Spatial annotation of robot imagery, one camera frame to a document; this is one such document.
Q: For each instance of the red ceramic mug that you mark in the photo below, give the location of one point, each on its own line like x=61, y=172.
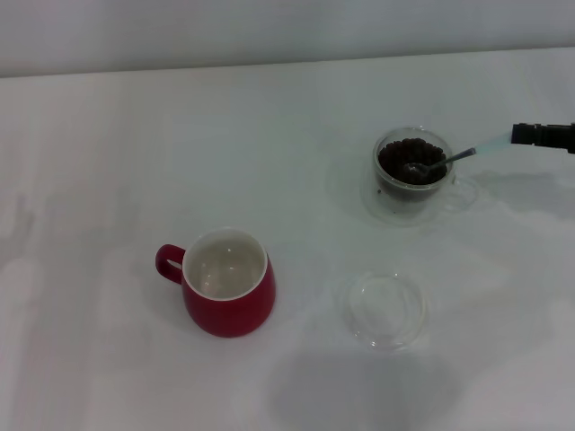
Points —
x=233, y=314

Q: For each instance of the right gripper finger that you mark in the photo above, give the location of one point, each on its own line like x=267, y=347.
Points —
x=567, y=146
x=530, y=133

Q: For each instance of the clear glass dish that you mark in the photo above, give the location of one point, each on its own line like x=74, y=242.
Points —
x=386, y=332

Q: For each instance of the coffee bean heap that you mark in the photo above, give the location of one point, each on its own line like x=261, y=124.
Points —
x=395, y=157

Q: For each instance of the double-wall glass cup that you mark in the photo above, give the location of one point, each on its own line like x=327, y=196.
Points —
x=404, y=206

